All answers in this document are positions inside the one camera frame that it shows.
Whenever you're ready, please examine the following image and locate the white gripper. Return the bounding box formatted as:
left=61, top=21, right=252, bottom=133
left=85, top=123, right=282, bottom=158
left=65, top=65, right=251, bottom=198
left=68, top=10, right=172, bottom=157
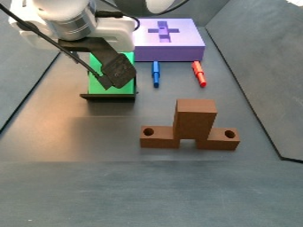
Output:
left=9, top=0, right=135, bottom=52

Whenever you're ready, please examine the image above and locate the purple board with cross slot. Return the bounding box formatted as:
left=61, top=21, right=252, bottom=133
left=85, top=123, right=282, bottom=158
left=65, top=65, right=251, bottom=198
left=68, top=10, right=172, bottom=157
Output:
left=132, top=18, right=206, bottom=62

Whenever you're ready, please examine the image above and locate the black angled fixture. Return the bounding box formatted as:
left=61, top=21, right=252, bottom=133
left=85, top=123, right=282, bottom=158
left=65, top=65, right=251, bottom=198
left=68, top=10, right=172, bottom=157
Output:
left=80, top=79, right=136, bottom=102

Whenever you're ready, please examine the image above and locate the blue peg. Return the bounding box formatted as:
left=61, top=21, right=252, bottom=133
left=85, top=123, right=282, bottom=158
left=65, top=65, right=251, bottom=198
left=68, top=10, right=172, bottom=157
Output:
left=151, top=61, right=160, bottom=88

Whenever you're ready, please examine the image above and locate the red peg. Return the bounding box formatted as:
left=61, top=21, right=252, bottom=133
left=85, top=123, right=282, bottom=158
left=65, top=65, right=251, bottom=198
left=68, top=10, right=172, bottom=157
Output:
left=192, top=61, right=207, bottom=87

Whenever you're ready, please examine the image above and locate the brown T-shaped block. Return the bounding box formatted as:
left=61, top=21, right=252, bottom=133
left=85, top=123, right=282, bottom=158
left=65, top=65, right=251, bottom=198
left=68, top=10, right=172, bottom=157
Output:
left=140, top=99, right=240, bottom=151

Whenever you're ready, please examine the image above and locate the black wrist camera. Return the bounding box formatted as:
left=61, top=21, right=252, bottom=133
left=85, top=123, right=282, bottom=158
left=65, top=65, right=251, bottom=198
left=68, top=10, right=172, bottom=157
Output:
left=57, top=37, right=136, bottom=90

